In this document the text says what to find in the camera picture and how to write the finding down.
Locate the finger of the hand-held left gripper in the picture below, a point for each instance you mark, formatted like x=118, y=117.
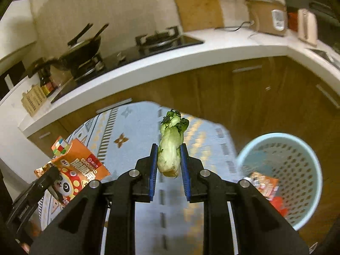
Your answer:
x=57, y=194
x=47, y=178

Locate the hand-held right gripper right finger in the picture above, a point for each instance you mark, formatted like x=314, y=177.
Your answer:
x=185, y=172

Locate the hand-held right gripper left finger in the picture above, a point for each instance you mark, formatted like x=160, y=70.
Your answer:
x=152, y=172

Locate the green bok choy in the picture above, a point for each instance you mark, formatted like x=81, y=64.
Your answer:
x=170, y=148

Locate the orange snack bag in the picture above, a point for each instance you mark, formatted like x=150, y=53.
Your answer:
x=79, y=170

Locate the red snack packet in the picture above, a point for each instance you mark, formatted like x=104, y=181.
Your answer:
x=280, y=204

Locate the light blue perforated plastic basket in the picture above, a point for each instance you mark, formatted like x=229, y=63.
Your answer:
x=297, y=154

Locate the colourful puzzle cube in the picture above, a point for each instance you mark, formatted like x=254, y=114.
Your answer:
x=61, y=147

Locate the woven wooden holder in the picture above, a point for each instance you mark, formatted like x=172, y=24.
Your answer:
x=33, y=101

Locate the orange printed snack packet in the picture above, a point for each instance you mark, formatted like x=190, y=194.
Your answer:
x=264, y=184

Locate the wooden kitchen cabinet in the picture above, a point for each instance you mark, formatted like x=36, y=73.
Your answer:
x=212, y=90

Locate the dark sauce bottles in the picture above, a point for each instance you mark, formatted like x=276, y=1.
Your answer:
x=47, y=83

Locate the black gas stove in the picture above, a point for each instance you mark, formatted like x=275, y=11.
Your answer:
x=138, y=50

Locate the black wok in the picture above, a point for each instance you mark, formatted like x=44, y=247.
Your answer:
x=79, y=50

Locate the wooden cutting board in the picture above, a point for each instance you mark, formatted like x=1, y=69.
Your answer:
x=196, y=2

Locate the beige rice cooker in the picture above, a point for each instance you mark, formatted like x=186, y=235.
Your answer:
x=265, y=16

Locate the steel kitchen sink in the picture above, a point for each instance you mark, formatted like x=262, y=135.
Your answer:
x=324, y=55

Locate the red container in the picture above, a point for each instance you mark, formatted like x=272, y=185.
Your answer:
x=293, y=21

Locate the white electric kettle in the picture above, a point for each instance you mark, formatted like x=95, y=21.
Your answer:
x=307, y=26

